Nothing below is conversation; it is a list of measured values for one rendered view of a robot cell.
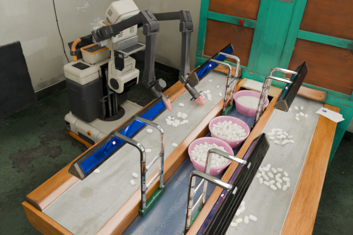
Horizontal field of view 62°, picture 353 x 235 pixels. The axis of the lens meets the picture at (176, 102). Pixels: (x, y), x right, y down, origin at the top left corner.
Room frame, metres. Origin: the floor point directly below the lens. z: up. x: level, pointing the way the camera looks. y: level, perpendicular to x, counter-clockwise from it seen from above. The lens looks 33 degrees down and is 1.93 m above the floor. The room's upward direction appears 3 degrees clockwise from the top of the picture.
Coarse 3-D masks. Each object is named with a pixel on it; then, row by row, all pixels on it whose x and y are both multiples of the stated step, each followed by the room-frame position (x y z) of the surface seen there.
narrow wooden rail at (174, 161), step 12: (216, 108) 1.77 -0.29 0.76; (204, 120) 1.61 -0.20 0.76; (192, 132) 1.47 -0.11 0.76; (204, 132) 1.54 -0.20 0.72; (180, 144) 1.35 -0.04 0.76; (168, 156) 1.24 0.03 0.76; (180, 156) 1.25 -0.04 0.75; (168, 168) 1.14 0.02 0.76; (156, 180) 1.05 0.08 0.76; (132, 204) 0.90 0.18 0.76; (120, 216) 0.83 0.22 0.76; (132, 216) 0.87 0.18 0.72; (108, 228) 0.76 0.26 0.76; (120, 228) 0.79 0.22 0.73
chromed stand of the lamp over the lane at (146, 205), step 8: (144, 120) 1.09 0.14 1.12; (160, 128) 1.05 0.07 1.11; (112, 136) 0.98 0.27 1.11; (120, 136) 0.97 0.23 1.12; (160, 136) 1.04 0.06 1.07; (136, 144) 0.92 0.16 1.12; (160, 144) 1.04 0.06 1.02; (144, 152) 0.91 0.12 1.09; (160, 152) 1.04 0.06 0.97; (144, 160) 0.91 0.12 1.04; (160, 160) 1.04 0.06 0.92; (144, 168) 0.91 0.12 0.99; (160, 168) 1.04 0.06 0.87; (144, 176) 0.91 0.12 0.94; (160, 176) 1.04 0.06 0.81; (144, 184) 0.91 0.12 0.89; (160, 184) 1.04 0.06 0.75; (144, 192) 0.91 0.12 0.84; (160, 192) 1.02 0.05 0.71; (144, 200) 0.91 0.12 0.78; (152, 200) 0.96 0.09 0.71; (144, 208) 0.91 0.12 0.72
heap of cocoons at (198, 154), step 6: (204, 144) 1.40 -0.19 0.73; (210, 144) 1.39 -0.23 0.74; (192, 150) 1.33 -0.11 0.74; (198, 150) 1.35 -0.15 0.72; (204, 150) 1.33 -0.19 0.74; (222, 150) 1.34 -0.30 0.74; (192, 156) 1.27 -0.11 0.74; (198, 156) 1.28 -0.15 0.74; (204, 156) 1.28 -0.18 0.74; (216, 156) 1.28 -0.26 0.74; (198, 162) 1.23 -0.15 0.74; (204, 162) 1.24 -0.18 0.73; (216, 162) 1.23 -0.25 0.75; (222, 162) 1.26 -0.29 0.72; (228, 162) 1.26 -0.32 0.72
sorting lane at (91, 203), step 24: (216, 96) 1.98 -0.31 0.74; (192, 120) 1.64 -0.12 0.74; (144, 144) 1.36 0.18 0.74; (168, 144) 1.37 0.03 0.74; (120, 168) 1.14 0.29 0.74; (72, 192) 0.97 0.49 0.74; (96, 192) 0.97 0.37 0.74; (120, 192) 0.98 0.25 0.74; (48, 216) 0.82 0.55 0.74; (72, 216) 0.83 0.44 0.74; (96, 216) 0.84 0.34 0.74
